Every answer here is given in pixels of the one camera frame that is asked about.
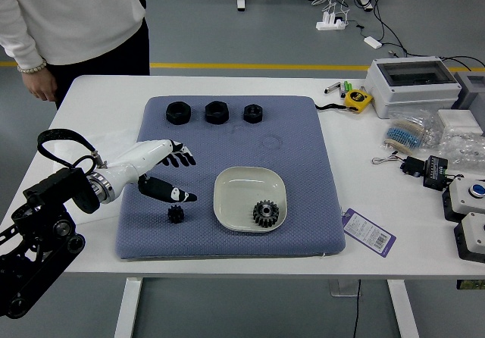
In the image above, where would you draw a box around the blue-grey cushion mat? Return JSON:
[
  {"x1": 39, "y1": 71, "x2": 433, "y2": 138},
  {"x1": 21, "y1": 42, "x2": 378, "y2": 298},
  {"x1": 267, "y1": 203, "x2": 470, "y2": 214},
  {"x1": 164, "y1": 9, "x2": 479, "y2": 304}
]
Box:
[{"x1": 114, "y1": 95, "x2": 346, "y2": 262}]

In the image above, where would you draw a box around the small black gear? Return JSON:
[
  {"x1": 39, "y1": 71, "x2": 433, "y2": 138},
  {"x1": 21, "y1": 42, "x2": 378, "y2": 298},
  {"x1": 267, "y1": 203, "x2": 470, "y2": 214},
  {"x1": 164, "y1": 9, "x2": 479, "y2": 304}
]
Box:
[{"x1": 167, "y1": 205, "x2": 186, "y2": 224}]

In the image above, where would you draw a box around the white foam block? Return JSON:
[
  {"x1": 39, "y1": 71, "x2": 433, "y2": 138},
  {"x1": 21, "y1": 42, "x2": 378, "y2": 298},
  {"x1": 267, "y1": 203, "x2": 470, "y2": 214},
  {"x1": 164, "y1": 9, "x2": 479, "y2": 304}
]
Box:
[{"x1": 437, "y1": 108, "x2": 485, "y2": 135}]

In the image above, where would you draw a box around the black module with wires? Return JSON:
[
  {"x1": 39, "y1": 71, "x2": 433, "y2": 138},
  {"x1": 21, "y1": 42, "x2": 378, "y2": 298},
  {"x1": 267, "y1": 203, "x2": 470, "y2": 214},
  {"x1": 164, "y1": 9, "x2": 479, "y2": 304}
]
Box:
[{"x1": 372, "y1": 155, "x2": 424, "y2": 178}]

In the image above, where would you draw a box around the black cable under table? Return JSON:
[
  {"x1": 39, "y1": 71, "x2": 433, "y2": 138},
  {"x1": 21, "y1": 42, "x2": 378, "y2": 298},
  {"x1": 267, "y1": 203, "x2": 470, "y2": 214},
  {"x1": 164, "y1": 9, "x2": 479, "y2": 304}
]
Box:
[{"x1": 351, "y1": 279, "x2": 361, "y2": 338}]

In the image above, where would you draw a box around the clear printed plastic bag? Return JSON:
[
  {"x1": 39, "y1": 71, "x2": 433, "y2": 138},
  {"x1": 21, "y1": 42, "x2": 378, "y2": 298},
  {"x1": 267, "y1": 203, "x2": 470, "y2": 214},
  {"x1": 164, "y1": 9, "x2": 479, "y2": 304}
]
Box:
[{"x1": 75, "y1": 131, "x2": 142, "y2": 225}]

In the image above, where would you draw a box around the yellow tape measure with strap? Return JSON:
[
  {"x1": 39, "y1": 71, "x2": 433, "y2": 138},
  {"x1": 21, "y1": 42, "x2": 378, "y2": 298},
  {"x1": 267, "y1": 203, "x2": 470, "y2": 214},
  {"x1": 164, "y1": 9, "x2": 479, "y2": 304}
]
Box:
[{"x1": 314, "y1": 89, "x2": 374, "y2": 115}]

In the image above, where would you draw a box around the person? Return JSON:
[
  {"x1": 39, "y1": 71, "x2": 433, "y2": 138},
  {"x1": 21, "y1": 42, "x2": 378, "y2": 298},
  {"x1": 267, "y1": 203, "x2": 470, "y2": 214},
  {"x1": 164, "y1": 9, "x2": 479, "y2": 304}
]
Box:
[{"x1": 0, "y1": 0, "x2": 151, "y2": 110}]

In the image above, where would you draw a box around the clear bag of small parts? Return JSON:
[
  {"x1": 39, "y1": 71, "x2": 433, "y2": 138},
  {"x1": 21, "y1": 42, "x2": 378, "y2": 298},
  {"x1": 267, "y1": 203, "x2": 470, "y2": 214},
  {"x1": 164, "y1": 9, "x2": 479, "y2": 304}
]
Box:
[{"x1": 424, "y1": 125, "x2": 485, "y2": 174}]

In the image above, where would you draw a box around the small grey box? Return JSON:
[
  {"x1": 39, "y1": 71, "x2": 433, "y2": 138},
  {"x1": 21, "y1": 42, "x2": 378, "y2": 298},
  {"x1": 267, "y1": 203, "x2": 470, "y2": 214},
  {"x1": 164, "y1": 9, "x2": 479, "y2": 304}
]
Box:
[{"x1": 452, "y1": 71, "x2": 485, "y2": 111}]

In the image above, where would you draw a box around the white bead bracelet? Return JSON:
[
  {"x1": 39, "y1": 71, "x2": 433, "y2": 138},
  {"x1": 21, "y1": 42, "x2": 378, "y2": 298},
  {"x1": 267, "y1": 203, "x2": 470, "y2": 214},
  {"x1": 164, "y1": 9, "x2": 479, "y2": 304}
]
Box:
[{"x1": 17, "y1": 59, "x2": 49, "y2": 75}]

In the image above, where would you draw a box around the small black hex nut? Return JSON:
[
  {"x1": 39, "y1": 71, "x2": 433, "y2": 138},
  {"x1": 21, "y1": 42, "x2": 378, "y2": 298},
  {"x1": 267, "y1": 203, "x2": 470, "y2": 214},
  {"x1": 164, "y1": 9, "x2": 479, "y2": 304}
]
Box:
[{"x1": 243, "y1": 103, "x2": 264, "y2": 124}]

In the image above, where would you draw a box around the button box with blue button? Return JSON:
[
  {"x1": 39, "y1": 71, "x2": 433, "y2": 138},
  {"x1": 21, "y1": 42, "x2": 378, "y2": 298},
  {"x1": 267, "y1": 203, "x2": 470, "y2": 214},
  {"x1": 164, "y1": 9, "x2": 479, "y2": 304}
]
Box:
[{"x1": 442, "y1": 176, "x2": 485, "y2": 224}]

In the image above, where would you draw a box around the white square dish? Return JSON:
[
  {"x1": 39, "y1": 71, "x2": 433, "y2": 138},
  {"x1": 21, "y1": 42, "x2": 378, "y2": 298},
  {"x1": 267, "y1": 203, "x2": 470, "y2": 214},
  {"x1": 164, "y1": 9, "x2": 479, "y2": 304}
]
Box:
[{"x1": 213, "y1": 166, "x2": 288, "y2": 233}]

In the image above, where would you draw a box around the metal bracket under table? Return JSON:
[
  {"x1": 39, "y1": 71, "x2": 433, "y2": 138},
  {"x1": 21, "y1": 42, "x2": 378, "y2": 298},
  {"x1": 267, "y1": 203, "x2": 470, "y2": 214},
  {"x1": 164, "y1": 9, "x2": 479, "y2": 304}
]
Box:
[{"x1": 328, "y1": 279, "x2": 361, "y2": 298}]

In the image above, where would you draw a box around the black relay module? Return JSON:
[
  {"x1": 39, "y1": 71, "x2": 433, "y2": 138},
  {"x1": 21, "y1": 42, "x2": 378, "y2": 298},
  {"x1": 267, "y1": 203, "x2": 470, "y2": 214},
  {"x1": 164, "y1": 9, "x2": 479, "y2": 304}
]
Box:
[{"x1": 422, "y1": 155, "x2": 450, "y2": 192}]

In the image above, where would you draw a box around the white power strip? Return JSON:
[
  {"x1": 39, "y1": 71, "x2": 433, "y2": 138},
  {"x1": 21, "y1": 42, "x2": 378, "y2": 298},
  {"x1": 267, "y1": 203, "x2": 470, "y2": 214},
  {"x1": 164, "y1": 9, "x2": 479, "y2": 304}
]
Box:
[{"x1": 316, "y1": 11, "x2": 348, "y2": 31}]

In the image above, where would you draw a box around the black floor cable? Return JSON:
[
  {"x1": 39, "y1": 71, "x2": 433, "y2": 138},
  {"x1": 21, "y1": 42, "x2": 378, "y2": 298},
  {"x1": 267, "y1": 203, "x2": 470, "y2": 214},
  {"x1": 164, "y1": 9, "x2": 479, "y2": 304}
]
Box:
[{"x1": 354, "y1": 0, "x2": 485, "y2": 74}]

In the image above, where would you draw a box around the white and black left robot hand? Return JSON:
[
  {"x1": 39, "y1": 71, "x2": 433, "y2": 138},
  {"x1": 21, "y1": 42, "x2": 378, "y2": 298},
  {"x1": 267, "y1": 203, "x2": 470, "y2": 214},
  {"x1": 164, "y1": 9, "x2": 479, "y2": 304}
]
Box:
[{"x1": 99, "y1": 139, "x2": 199, "y2": 204}]

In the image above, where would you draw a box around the grey enclosure box, clear lid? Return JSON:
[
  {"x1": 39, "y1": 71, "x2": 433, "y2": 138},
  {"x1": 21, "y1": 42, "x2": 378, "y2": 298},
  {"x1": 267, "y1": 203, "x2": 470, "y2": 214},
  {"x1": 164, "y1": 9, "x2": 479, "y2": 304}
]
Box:
[{"x1": 365, "y1": 56, "x2": 463, "y2": 120}]

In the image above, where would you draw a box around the person's hand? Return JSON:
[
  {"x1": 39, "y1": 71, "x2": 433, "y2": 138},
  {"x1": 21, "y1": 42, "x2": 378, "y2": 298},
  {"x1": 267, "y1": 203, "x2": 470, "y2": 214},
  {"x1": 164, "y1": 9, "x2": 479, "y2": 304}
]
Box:
[{"x1": 22, "y1": 63, "x2": 59, "y2": 102}]

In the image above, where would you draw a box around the large black hex nut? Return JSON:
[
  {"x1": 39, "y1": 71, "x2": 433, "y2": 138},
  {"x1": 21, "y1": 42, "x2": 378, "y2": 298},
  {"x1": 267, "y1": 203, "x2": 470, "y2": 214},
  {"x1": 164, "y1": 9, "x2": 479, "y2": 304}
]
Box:
[
  {"x1": 165, "y1": 102, "x2": 192, "y2": 126},
  {"x1": 205, "y1": 100, "x2": 230, "y2": 124}
]

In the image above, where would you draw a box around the white table leg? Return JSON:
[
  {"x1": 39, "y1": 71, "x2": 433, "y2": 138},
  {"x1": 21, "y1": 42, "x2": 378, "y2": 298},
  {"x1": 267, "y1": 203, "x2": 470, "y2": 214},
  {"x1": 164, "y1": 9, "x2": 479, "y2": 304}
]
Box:
[
  {"x1": 113, "y1": 277, "x2": 144, "y2": 338},
  {"x1": 386, "y1": 279, "x2": 421, "y2": 338}
]

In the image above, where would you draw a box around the bag of blue resistors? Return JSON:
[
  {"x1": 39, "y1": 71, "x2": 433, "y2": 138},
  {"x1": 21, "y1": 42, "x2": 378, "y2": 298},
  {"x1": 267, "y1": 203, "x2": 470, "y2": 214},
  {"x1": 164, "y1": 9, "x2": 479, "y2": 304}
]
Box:
[{"x1": 381, "y1": 111, "x2": 435, "y2": 154}]

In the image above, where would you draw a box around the big black gear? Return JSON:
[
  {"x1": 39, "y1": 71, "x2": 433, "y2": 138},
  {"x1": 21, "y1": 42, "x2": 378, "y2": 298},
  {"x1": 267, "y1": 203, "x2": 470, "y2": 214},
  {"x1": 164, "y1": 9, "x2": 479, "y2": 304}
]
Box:
[{"x1": 252, "y1": 199, "x2": 280, "y2": 228}]

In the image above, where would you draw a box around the white and black button box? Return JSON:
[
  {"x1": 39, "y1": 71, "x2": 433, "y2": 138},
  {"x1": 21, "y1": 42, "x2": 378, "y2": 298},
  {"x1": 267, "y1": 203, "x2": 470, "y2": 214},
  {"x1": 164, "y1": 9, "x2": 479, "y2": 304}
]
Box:
[{"x1": 453, "y1": 211, "x2": 485, "y2": 264}]

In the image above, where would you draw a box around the purple and white label tag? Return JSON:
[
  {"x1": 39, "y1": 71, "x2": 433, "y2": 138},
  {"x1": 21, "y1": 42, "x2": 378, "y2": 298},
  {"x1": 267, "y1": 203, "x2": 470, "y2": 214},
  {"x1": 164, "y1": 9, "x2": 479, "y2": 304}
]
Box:
[{"x1": 339, "y1": 208, "x2": 397, "y2": 258}]

